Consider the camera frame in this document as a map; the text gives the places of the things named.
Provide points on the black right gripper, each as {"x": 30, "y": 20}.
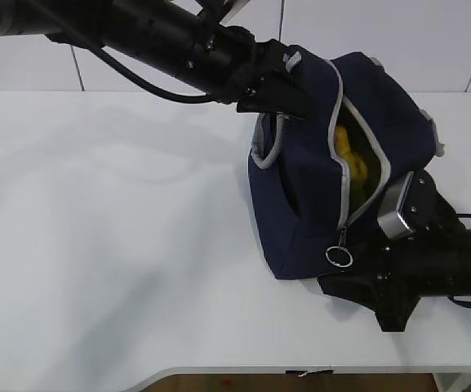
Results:
{"x": 397, "y": 275}

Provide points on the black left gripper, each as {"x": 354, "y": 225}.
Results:
{"x": 261, "y": 82}

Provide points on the navy blue lunch bag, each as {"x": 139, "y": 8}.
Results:
{"x": 300, "y": 188}

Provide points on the yellow banana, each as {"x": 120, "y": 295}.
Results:
{"x": 357, "y": 167}

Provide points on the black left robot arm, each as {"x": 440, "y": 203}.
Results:
{"x": 224, "y": 62}

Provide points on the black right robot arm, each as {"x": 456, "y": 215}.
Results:
{"x": 462, "y": 243}

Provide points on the white table leg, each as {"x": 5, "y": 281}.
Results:
{"x": 452, "y": 382}

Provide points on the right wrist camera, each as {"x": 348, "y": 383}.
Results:
{"x": 407, "y": 205}

